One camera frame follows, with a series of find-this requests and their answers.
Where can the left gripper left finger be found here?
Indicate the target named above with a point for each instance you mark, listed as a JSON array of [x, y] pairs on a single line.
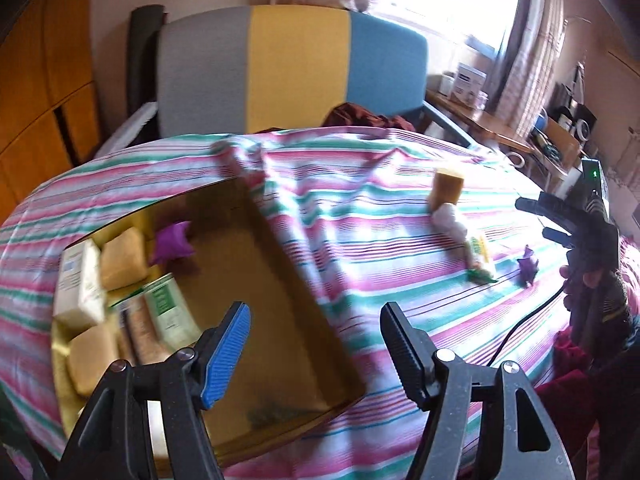
[[112, 438]]

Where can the grey yellow blue headboard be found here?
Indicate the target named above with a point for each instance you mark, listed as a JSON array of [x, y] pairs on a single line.
[[251, 68]]

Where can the gloved right hand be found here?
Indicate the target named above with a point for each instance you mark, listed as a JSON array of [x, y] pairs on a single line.
[[575, 289]]

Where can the gold storage box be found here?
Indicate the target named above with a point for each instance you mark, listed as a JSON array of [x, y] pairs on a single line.
[[293, 373]]

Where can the clear cracker pack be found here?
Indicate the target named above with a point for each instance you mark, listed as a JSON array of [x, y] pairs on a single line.
[[138, 336]]

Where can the wooden wardrobe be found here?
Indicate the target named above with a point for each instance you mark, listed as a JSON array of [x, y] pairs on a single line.
[[49, 110]]

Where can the purple snack packet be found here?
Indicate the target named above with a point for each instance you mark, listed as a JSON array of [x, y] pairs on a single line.
[[528, 266], [172, 243]]

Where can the pink striped curtain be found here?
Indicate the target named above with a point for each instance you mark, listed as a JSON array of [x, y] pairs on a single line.
[[531, 76]]

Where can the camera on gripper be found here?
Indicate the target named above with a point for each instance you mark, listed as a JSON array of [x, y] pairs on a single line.
[[595, 188]]

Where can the dark red cloth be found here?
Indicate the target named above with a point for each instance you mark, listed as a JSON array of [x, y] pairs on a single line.
[[350, 114]]

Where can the green yellow snack packet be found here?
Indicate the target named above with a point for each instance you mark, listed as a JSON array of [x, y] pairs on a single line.
[[480, 266]]

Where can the black jacket forearm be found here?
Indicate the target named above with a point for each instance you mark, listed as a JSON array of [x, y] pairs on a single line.
[[609, 390]]

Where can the white blue box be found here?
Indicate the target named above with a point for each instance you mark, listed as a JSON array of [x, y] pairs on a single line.
[[468, 83]]

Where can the striped bed sheet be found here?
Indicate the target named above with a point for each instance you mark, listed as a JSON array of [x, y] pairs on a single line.
[[349, 207]]

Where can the green white carton box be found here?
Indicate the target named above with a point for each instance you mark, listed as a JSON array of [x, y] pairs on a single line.
[[170, 314]]

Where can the yellow sponge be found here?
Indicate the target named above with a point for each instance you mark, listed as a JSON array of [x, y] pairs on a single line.
[[123, 260], [447, 187], [91, 352]]

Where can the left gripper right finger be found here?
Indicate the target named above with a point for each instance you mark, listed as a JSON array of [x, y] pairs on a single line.
[[517, 438]]

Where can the wooden side table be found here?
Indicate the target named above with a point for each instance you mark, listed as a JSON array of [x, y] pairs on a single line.
[[483, 125]]

